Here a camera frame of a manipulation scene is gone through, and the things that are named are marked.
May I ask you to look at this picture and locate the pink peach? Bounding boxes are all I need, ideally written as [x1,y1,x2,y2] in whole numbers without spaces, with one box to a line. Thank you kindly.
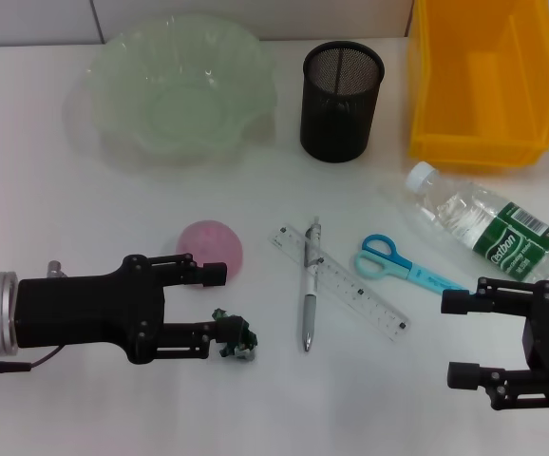
[175,218,246,289]

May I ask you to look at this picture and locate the green plastic wrapper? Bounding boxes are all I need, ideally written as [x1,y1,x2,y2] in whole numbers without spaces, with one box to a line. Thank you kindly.
[210,307,259,363]

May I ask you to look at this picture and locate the black mesh pen holder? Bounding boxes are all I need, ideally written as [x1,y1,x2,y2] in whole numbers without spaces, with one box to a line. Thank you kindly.
[299,40,386,164]

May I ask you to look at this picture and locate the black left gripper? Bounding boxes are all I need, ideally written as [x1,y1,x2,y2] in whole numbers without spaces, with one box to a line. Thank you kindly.
[17,254,250,366]

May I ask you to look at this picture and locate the silver white ballpoint pen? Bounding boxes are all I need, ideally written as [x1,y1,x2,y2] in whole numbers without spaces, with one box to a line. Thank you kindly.
[300,216,325,353]

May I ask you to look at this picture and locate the blue scissors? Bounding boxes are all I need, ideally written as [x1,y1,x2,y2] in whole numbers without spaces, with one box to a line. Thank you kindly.
[353,233,473,295]

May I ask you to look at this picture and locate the clear green-label water bottle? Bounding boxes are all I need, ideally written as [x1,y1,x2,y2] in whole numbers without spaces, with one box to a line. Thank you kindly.
[405,161,549,287]

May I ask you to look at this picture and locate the clear plastic ruler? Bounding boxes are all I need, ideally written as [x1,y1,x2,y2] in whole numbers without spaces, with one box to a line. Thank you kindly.
[269,222,411,343]

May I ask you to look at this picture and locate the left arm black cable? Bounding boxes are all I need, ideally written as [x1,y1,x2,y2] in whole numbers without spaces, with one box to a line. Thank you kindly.
[0,345,66,381]

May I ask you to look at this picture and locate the pale green wavy bowl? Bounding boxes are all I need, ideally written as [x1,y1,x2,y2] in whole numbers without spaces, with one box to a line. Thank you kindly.
[84,13,278,165]

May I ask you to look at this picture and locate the yellow plastic bin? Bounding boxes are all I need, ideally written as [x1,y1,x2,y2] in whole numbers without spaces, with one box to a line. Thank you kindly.
[407,0,549,168]

